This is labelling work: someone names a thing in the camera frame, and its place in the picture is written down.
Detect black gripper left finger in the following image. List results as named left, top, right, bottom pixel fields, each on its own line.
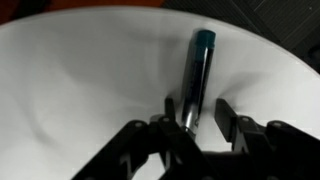
left=149, top=97, right=217, bottom=180

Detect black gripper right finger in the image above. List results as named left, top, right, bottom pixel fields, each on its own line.
left=214, top=98, right=274, bottom=180

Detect teal marker pen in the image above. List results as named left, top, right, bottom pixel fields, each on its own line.
left=182, top=30, right=216, bottom=133

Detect round white table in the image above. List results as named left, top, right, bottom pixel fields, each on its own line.
left=0, top=7, right=320, bottom=180

